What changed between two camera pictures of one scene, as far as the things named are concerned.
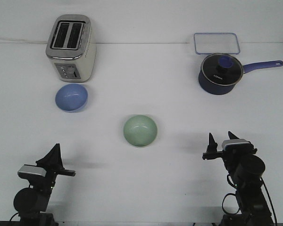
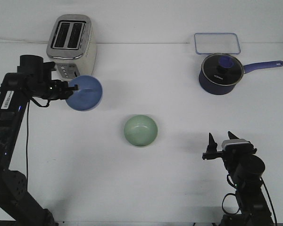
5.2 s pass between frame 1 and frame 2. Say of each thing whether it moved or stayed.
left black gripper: moved
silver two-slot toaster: stayed
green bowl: stayed
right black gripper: stayed
